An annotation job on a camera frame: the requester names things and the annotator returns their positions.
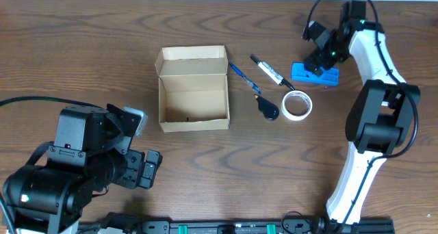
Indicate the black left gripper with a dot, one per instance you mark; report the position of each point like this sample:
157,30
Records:
131,174

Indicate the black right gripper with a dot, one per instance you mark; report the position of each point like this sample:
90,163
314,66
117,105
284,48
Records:
326,61

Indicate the blue plastic case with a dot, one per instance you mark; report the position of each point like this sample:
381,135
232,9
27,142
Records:
328,77

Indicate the white masking tape roll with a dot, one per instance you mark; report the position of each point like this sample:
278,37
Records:
296,105

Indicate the black and white marker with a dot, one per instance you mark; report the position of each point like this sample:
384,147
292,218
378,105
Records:
267,69

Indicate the cardboard box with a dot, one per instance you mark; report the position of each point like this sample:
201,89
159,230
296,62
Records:
193,88

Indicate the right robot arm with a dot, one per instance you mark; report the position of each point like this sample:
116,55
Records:
383,113

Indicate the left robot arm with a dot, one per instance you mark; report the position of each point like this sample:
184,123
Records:
91,150

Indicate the green left clamp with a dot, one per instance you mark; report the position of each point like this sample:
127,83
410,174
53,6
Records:
182,229

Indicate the green clamp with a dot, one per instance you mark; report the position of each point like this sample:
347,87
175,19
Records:
271,228
182,229

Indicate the blue ballpoint pen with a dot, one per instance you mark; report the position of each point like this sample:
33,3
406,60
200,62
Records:
245,78

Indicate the green right clamp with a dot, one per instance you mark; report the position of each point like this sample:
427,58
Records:
271,228

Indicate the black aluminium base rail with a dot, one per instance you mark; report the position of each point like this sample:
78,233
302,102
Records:
165,227

